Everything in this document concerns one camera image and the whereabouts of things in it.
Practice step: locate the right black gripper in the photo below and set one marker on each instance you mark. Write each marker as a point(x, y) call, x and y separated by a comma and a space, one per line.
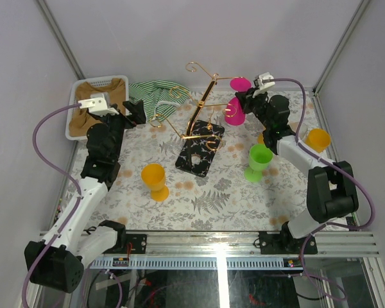
point(249, 99)

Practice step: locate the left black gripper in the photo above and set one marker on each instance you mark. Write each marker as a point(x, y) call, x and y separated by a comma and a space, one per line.
point(138, 115)

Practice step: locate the pink plastic wine glass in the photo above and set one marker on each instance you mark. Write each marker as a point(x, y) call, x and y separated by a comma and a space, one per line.
point(234, 114)

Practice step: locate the orange wine glass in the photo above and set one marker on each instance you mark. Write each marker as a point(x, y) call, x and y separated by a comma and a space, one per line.
point(317, 139)
point(154, 177)
point(260, 138)

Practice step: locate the gold wine glass rack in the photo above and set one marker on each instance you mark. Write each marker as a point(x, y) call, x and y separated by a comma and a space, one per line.
point(202, 138)

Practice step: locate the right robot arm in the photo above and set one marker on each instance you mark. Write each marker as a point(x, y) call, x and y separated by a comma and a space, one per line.
point(330, 191)

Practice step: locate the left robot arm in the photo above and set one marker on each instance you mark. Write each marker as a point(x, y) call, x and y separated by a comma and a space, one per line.
point(60, 258)

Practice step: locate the green plastic wine glass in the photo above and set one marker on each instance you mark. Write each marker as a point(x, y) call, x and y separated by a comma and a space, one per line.
point(259, 158)

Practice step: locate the clear wine glass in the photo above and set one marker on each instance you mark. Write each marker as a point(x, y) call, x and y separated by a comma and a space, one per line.
point(303, 131)

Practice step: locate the green striped cloth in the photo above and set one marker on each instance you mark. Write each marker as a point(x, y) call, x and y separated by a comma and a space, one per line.
point(159, 96)

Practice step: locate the brown cloth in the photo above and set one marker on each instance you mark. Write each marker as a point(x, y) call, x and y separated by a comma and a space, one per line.
point(78, 120)

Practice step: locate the floral table mat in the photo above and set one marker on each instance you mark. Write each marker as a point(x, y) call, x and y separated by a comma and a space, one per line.
point(223, 200)

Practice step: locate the aluminium front rail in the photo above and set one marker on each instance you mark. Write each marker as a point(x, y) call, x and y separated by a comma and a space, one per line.
point(332, 244)

